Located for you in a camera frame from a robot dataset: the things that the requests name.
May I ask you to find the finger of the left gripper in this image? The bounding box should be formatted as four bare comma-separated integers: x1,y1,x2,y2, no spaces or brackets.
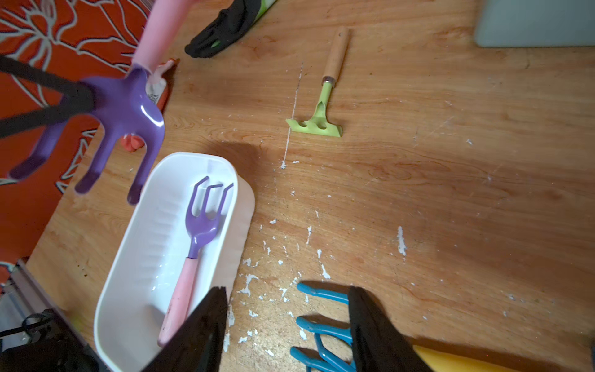
1,104,74,138
1,55,94,105

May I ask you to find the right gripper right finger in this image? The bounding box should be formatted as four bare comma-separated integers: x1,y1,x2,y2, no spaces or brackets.
348,286,432,372

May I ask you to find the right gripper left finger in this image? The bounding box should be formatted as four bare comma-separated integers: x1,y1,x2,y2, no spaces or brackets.
144,287,228,372

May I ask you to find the blue rake yellow handle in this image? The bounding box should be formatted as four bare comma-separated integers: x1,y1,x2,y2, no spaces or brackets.
296,282,353,345
290,333,510,371

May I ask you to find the narrow purple rake pink handle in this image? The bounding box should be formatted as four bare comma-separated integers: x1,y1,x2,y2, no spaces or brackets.
9,0,193,206

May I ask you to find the white plastic storage box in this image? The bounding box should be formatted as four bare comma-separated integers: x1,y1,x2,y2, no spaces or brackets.
94,152,255,371

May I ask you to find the wide purple fork pink handle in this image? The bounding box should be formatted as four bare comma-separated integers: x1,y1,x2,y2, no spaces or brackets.
157,176,234,347

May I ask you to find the green rake wooden handle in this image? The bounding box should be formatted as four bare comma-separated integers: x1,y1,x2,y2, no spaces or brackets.
286,26,350,138

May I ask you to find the red white work glove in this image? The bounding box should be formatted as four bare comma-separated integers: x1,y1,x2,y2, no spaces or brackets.
121,58,180,152

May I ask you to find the grey lidded plastic toolbox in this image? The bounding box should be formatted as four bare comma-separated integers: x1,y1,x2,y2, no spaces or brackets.
474,0,594,48

